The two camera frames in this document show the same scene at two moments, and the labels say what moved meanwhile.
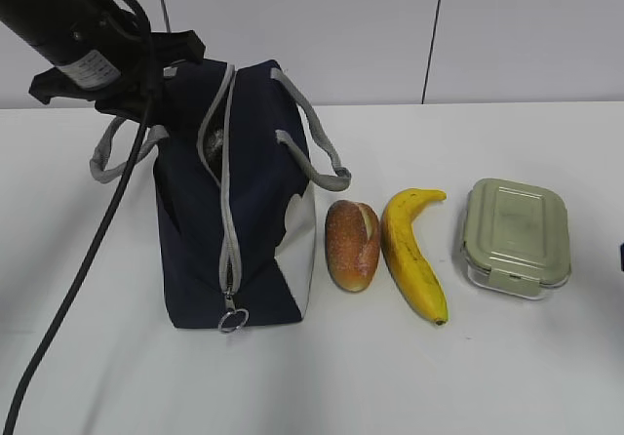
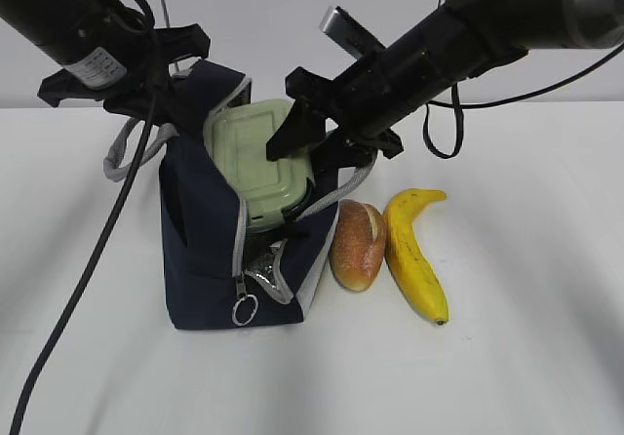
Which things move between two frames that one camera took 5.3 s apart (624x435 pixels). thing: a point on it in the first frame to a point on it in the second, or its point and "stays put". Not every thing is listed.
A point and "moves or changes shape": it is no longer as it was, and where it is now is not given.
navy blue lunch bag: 237,162 moves or changes shape
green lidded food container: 515,237 to 238,135
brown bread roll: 353,241 stays put
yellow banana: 404,257 stays put
